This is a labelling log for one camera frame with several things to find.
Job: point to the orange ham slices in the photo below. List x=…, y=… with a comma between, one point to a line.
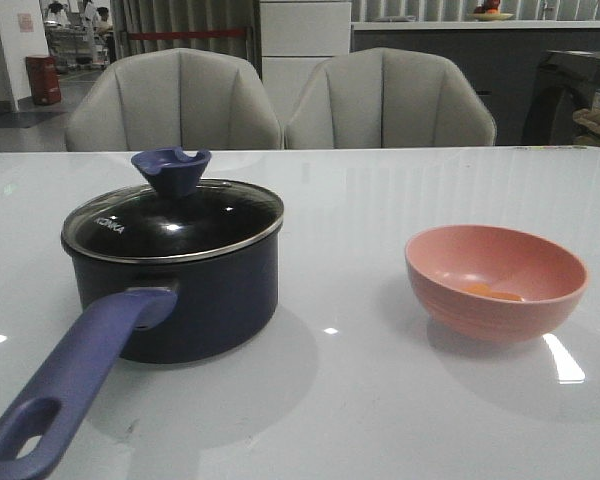
x=484, y=290

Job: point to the grey counter with white top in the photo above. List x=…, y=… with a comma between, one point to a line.
x=498, y=57

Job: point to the grey curtain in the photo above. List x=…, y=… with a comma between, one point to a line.
x=188, y=15

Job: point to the white cabinet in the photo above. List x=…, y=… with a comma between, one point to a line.
x=295, y=36

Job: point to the red barrier belt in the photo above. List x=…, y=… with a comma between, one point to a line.
x=185, y=35

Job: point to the red trash bin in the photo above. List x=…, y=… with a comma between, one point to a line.
x=43, y=79

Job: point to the fruit plate on counter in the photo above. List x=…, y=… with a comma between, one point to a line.
x=489, y=10

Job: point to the pink bowl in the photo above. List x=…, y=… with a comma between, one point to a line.
x=442, y=261

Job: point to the glass lid with blue knob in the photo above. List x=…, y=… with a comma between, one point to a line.
x=177, y=216

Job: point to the dark grey appliance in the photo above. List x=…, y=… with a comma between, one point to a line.
x=565, y=81

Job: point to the dark blue saucepan purple handle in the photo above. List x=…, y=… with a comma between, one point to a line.
x=149, y=313

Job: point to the right beige armchair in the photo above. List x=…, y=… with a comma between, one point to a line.
x=388, y=98

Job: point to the beige armchair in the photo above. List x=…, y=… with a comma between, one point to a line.
x=388, y=98
x=183, y=97

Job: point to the left beige armchair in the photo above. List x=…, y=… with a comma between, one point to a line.
x=183, y=97

